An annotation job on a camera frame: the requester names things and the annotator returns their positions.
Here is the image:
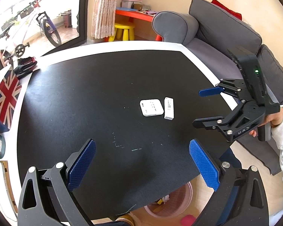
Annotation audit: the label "white rectangular stick device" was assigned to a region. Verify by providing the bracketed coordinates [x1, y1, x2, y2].
[164, 97, 174, 120]

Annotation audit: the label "white square device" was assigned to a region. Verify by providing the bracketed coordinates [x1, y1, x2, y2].
[139, 99, 164, 117]

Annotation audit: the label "pink trash bin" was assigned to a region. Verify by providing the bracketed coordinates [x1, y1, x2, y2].
[144, 182, 193, 218]

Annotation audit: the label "grey sofa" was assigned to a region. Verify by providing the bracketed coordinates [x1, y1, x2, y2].
[152, 0, 283, 176]

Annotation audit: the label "red cushion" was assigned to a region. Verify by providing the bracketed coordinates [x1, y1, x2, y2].
[211, 0, 242, 21]

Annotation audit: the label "white smartphone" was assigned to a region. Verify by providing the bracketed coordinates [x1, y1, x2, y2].
[0, 161, 18, 221]

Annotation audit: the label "black table mat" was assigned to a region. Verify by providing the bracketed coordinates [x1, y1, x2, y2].
[17, 50, 230, 219]

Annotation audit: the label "union jack tissue box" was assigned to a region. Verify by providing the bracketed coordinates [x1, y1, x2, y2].
[0, 65, 22, 134]

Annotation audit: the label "black red gloves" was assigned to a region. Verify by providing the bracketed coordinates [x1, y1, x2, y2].
[14, 57, 37, 80]

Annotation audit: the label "red kids table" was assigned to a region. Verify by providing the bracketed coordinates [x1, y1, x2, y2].
[115, 7, 163, 41]

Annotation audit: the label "yellow plastic stool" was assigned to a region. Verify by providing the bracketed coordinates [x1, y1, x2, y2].
[108, 22, 135, 42]

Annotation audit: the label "grey storage box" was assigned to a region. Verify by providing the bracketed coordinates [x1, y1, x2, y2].
[121, 0, 142, 9]

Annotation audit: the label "beige curtain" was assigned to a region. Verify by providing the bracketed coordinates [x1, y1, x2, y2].
[91, 0, 116, 39]

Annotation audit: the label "white bicycle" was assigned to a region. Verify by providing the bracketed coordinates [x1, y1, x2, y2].
[0, 0, 62, 65]

